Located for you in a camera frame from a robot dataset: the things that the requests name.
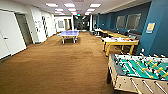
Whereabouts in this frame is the yellow framed wall notice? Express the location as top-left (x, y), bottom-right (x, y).
top-left (146, 21), bottom-right (156, 34)

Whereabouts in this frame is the green foosball table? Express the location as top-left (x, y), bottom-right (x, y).
top-left (106, 52), bottom-right (168, 94)

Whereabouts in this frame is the white double door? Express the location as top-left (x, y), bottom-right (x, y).
top-left (0, 9), bottom-right (28, 61)

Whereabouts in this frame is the long yellow wooden table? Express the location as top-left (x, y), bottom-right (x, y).
top-left (101, 30), bottom-right (130, 39)

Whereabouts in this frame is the small white table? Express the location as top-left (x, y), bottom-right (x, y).
top-left (93, 28), bottom-right (104, 37)

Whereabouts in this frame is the blue ping pong table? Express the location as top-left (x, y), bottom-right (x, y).
top-left (57, 29), bottom-right (81, 45)

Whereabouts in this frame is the yellow air hockey table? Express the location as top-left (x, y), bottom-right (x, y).
top-left (101, 36), bottom-right (141, 57)

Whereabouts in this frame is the ceiling light panel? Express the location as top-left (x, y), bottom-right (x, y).
top-left (53, 7), bottom-right (64, 12)
top-left (85, 8), bottom-right (96, 13)
top-left (67, 7), bottom-right (78, 12)
top-left (88, 3), bottom-right (102, 8)
top-left (63, 3), bottom-right (77, 8)
top-left (45, 2), bottom-right (59, 8)

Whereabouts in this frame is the glass wall window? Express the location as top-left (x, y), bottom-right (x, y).
top-left (115, 15), bottom-right (127, 31)
top-left (125, 12), bottom-right (143, 32)

